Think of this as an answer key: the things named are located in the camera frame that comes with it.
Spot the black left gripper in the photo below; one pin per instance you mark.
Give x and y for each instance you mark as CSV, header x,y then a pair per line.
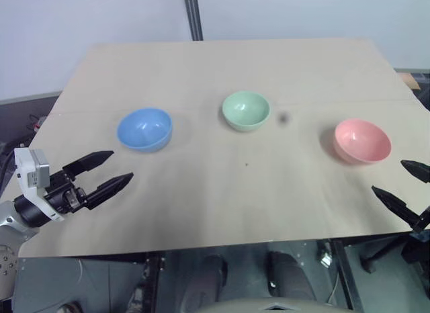
x,y
60,195

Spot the red bowl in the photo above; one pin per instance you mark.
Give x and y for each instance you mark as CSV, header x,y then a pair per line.
x,y
363,141

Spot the brown wooden board piece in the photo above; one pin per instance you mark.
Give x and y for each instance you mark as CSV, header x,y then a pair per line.
x,y
415,79

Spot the green bowl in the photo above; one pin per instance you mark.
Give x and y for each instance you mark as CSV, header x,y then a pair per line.
x,y
246,109

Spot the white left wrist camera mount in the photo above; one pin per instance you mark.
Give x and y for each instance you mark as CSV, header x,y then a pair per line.
x,y
32,172

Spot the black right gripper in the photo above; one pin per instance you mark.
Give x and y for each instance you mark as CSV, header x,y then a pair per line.
x,y
425,222

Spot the blue bowl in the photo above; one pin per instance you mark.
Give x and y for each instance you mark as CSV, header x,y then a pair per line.
x,y
144,130

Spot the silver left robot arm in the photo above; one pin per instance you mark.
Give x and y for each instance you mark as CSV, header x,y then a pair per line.
x,y
13,222

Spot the grey aluminium profile post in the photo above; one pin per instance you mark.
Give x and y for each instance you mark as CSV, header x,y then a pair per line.
x,y
193,14

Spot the grey rounded robot torso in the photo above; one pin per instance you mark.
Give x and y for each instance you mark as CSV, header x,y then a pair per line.
x,y
268,304

